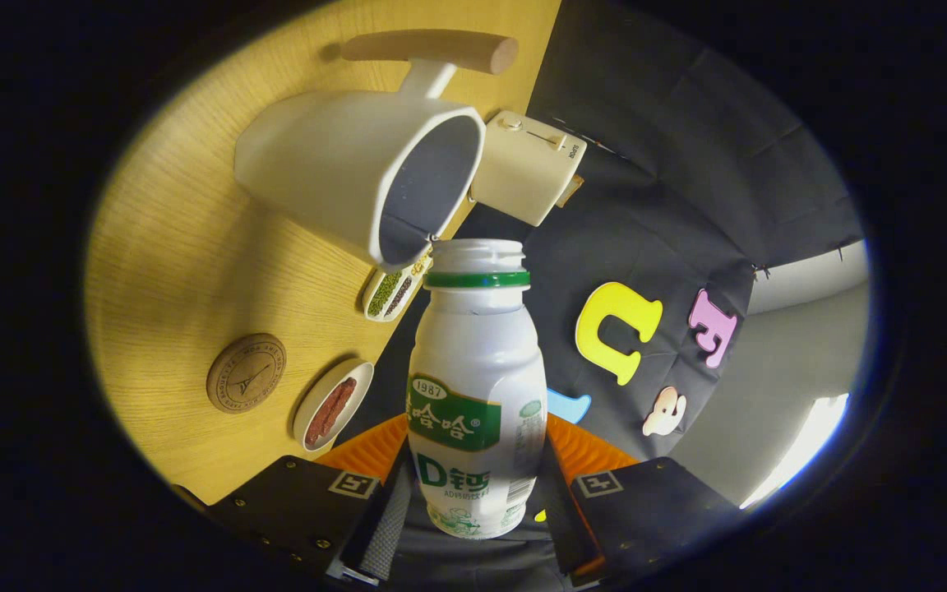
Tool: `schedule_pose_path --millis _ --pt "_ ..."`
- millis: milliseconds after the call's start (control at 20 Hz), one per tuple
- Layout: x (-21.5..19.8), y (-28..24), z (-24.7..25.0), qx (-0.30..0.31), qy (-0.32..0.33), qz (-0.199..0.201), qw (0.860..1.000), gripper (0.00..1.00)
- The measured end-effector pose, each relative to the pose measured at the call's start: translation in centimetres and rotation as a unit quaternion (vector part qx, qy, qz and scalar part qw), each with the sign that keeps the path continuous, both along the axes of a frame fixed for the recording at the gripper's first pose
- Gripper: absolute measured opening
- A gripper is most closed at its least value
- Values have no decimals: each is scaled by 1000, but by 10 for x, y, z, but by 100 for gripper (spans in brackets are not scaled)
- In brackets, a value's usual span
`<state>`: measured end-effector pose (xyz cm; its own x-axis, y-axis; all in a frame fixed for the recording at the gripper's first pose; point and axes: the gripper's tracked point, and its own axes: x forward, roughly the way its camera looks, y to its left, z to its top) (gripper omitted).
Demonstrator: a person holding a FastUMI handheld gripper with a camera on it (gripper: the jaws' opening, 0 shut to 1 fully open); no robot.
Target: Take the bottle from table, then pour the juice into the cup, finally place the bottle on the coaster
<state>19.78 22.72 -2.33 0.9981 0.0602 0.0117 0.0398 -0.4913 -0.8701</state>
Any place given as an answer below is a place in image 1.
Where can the wooden table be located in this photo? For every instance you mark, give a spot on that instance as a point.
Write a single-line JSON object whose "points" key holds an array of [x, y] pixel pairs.
{"points": [[177, 247]]}

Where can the red-brown sausage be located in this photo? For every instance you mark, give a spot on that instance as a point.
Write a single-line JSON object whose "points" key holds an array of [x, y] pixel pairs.
{"points": [[330, 411]]}

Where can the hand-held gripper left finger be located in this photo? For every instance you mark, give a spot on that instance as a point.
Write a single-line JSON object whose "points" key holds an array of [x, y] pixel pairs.
{"points": [[387, 526]]}

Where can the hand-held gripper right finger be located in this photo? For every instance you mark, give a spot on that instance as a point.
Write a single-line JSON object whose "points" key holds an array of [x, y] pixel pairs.
{"points": [[560, 526]]}

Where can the white juice bottle green label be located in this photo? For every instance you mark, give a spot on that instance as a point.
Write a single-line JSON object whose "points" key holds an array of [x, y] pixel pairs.
{"points": [[473, 353]]}

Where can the cream white toaster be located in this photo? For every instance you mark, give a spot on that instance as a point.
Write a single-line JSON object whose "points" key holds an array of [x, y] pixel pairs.
{"points": [[523, 173]]}

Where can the small white divided dish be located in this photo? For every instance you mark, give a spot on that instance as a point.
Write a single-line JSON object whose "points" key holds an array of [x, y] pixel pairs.
{"points": [[383, 294]]}

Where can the round white plate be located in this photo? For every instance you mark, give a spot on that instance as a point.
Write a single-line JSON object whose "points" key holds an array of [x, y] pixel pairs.
{"points": [[309, 415]]}

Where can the toasted bread slice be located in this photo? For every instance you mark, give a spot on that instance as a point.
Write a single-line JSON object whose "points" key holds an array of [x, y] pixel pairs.
{"points": [[570, 191]]}

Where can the round brown wooden coaster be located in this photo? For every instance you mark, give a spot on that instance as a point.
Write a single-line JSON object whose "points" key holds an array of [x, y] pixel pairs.
{"points": [[246, 374]]}

